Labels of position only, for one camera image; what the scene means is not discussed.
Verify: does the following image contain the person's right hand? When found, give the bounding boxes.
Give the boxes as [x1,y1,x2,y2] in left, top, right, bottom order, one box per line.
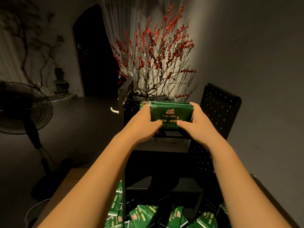
[178,103,217,149]

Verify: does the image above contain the person's left hand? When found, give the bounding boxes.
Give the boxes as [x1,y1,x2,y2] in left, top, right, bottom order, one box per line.
[124,104,163,144]

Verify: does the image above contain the black metal shelf rack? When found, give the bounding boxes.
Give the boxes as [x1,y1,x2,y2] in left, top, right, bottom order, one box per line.
[118,78,242,228]

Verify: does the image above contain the pile of green packets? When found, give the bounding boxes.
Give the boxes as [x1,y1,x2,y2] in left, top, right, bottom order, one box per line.
[104,180,219,228]

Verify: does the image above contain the person's left forearm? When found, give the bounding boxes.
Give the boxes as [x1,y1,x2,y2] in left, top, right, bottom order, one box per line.
[38,133,143,228]

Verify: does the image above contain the person's right forearm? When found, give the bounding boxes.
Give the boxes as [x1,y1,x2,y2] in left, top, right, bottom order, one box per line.
[209,137,290,228]

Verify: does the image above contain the red berry branches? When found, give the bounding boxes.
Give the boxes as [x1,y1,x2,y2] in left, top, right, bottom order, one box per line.
[111,3,197,102]

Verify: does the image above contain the dark vase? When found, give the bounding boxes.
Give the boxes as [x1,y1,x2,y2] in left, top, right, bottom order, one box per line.
[52,67,70,95]

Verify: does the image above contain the white curtain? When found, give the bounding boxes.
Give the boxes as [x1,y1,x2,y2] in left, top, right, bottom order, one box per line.
[99,0,177,61]

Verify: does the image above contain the black standing fan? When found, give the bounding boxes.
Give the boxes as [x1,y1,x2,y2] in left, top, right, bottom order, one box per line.
[0,81,65,200]

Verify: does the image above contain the bare branched tree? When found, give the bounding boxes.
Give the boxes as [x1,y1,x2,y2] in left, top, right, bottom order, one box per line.
[0,11,65,89]

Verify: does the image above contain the white cable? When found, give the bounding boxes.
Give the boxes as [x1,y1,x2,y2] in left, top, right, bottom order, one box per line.
[24,198,51,228]

